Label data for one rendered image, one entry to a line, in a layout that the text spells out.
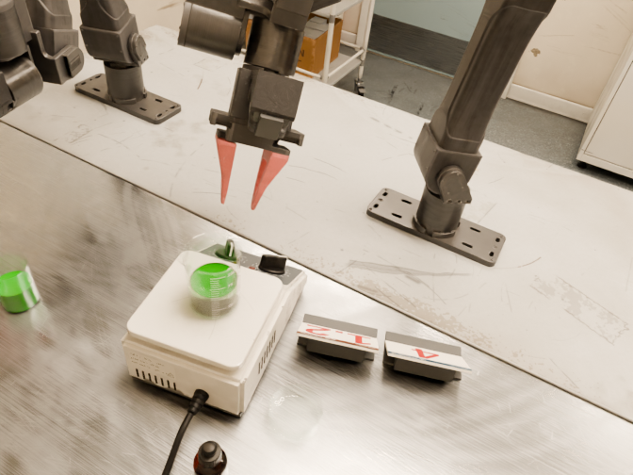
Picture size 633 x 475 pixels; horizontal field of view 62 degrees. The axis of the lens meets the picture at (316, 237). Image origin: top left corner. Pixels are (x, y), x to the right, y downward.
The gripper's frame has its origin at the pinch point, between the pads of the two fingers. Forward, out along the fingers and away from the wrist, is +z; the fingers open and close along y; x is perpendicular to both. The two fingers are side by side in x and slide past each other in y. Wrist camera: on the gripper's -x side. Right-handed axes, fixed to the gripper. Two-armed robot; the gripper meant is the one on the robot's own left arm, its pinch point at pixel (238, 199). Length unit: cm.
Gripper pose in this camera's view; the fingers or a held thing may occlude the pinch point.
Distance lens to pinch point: 61.4
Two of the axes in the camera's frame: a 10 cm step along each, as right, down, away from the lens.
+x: -2.2, -2.9, 9.3
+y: 9.4, 1.9, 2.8
